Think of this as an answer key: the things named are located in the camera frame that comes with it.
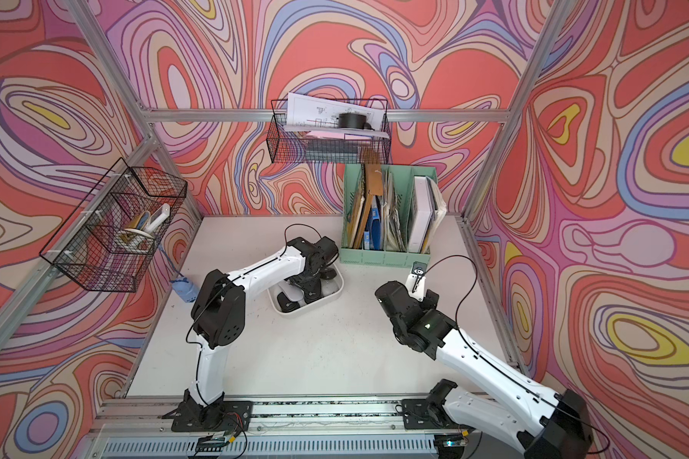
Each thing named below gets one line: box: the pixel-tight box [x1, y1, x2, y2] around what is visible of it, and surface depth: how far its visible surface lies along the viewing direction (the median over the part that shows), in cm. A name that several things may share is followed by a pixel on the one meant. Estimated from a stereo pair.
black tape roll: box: [338, 112, 376, 132], surface depth 84 cm
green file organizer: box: [338, 162, 440, 268], surface depth 98 cm
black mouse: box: [276, 291, 301, 313], surface depth 93 cm
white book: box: [407, 174, 447, 255], surface depth 93 cm
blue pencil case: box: [170, 277, 200, 304], surface depth 93 cm
